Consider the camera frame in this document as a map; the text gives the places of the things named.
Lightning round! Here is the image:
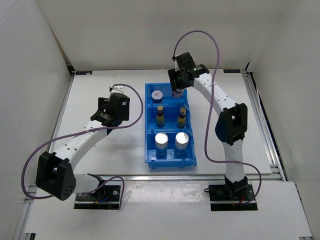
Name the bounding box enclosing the dark sauce jar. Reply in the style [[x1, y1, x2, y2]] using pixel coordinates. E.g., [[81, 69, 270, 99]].
[[151, 90, 164, 103], [171, 88, 185, 99]]

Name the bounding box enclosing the yellow-label small bottle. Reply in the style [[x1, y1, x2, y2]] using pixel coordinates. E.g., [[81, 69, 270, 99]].
[[156, 105, 165, 127], [177, 107, 187, 129]]

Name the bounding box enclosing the silver-lid shaker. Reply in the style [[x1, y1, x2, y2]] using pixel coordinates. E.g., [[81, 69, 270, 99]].
[[154, 132, 169, 159], [173, 132, 189, 157]]

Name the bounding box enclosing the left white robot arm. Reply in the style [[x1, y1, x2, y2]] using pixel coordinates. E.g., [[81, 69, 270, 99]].
[[35, 93, 130, 201]]

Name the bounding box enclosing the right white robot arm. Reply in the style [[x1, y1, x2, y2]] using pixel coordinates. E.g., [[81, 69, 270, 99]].
[[168, 52, 248, 200]]

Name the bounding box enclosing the blue three-compartment plastic bin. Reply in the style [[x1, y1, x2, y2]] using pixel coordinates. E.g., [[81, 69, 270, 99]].
[[144, 83, 197, 169]]

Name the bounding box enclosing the left blue corner label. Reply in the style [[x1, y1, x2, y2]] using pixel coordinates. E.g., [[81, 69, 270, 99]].
[[75, 71, 93, 76]]

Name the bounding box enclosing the blue corner label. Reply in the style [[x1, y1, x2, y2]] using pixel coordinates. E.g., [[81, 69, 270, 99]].
[[75, 71, 93, 76], [223, 69, 241, 74]]

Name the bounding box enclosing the right blue corner label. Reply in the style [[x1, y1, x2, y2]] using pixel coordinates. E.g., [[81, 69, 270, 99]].
[[223, 69, 241, 74]]

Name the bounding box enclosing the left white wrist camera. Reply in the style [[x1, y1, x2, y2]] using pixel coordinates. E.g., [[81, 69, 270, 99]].
[[109, 85, 125, 94]]

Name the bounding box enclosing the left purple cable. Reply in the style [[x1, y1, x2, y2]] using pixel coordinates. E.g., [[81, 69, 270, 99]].
[[21, 84, 144, 210]]

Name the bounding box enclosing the purple cable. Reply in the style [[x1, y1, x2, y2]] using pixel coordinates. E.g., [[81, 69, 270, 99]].
[[171, 30, 263, 206], [21, 84, 144, 210]]

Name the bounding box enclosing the left aluminium frame rail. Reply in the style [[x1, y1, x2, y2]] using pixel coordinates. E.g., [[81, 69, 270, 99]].
[[36, 59, 72, 144]]

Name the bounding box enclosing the aluminium frame rail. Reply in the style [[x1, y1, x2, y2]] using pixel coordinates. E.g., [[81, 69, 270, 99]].
[[241, 64, 288, 181], [36, 59, 72, 144], [27, 172, 282, 197]]

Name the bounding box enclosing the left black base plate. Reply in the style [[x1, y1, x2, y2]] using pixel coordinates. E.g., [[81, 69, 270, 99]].
[[73, 181, 123, 210]]

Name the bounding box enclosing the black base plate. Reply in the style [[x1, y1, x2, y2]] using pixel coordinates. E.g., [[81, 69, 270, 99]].
[[73, 181, 123, 210], [203, 184, 258, 212]]

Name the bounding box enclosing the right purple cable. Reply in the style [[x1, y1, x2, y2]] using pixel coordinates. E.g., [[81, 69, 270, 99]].
[[171, 30, 263, 206]]

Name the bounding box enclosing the front aluminium frame rail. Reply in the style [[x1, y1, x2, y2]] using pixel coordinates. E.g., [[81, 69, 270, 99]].
[[27, 172, 282, 197]]

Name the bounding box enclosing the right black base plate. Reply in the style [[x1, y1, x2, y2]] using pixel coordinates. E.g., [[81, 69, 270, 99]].
[[203, 184, 258, 212]]

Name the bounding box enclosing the right aluminium frame rail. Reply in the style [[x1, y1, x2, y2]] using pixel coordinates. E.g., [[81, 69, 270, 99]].
[[241, 64, 288, 181]]

